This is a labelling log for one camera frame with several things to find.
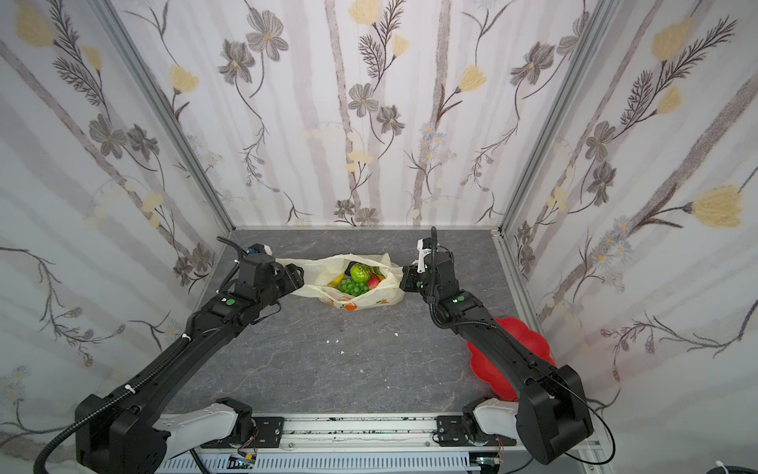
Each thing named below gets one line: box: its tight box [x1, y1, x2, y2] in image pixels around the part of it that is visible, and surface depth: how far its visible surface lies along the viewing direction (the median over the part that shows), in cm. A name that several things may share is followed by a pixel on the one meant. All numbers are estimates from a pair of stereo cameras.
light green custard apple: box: [350, 262, 372, 284], surface depth 100 cm
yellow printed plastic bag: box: [275, 252, 405, 312], surface depth 85 cm
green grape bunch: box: [337, 278, 370, 297], surface depth 100 cm
